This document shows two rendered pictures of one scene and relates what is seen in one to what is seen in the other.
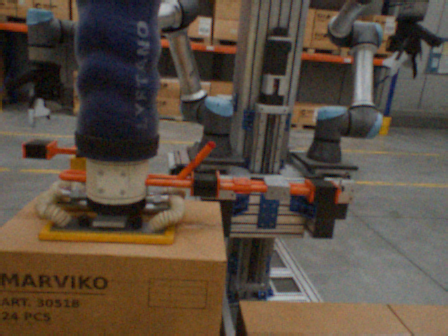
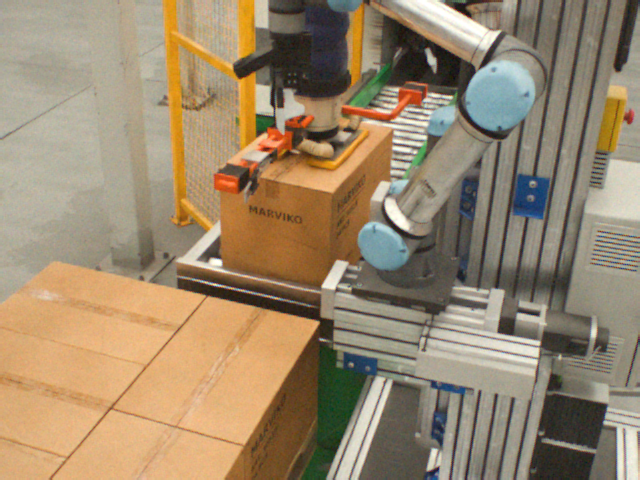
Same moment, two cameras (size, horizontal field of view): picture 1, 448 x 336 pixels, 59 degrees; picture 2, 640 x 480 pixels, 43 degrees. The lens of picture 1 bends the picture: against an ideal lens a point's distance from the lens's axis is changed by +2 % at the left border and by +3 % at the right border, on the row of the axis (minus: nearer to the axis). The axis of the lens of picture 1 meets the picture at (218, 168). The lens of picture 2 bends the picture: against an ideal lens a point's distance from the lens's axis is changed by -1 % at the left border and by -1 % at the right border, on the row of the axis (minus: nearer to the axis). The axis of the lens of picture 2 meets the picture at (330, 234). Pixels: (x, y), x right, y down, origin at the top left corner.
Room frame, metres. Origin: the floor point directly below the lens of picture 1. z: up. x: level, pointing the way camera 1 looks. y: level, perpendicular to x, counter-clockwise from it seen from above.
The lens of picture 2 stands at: (2.25, -2.07, 2.08)
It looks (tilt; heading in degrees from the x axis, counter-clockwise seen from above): 29 degrees down; 115
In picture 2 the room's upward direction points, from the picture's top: 2 degrees clockwise
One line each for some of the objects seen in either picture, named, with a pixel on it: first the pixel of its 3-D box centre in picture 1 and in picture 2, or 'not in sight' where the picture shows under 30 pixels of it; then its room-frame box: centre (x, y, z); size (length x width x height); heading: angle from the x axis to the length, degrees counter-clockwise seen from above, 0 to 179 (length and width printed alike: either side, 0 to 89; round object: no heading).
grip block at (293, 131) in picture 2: (204, 183); (284, 134); (1.08, 0.04, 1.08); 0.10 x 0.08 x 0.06; 5
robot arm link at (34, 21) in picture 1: (42, 29); not in sight; (1.29, 0.58, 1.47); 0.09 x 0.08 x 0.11; 132
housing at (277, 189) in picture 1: (276, 189); (255, 162); (1.10, -0.18, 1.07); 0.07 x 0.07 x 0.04; 5
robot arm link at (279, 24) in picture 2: (413, 10); (286, 21); (1.43, -0.60, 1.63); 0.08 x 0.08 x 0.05
